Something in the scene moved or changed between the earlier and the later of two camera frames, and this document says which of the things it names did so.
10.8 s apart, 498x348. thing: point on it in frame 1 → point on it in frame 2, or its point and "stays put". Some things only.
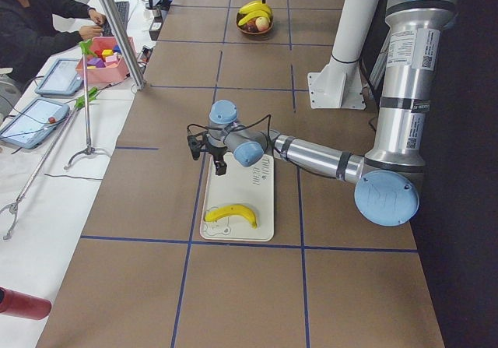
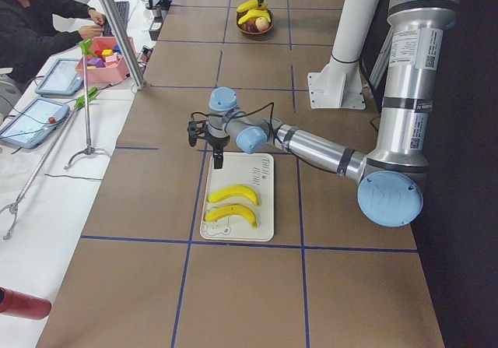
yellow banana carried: [225, 210] stays put
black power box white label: [155, 28] stays put
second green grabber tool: [14, 205] stays put
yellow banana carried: [258, 13] → [235, 191]
